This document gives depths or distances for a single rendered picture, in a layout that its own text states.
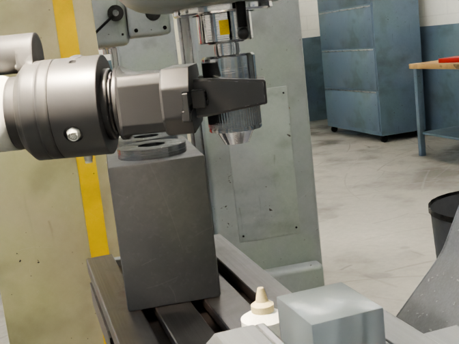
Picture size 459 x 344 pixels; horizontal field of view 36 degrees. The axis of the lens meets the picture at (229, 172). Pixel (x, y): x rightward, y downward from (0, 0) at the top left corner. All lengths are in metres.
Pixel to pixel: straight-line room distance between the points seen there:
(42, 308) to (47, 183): 0.42
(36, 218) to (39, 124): 1.76
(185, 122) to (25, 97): 0.14
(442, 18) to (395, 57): 0.62
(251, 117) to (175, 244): 0.33
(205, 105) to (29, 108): 0.15
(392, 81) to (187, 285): 7.10
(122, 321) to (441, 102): 7.33
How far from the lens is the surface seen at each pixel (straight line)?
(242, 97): 0.60
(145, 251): 0.90
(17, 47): 0.65
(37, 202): 2.36
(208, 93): 0.60
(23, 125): 0.62
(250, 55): 0.61
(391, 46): 7.93
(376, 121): 7.97
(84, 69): 0.61
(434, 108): 8.21
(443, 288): 0.90
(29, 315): 2.46
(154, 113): 0.59
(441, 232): 2.54
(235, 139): 0.62
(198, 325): 0.85
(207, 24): 0.61
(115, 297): 0.98
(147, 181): 0.88
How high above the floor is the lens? 1.28
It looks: 10 degrees down
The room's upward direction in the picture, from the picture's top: 6 degrees counter-clockwise
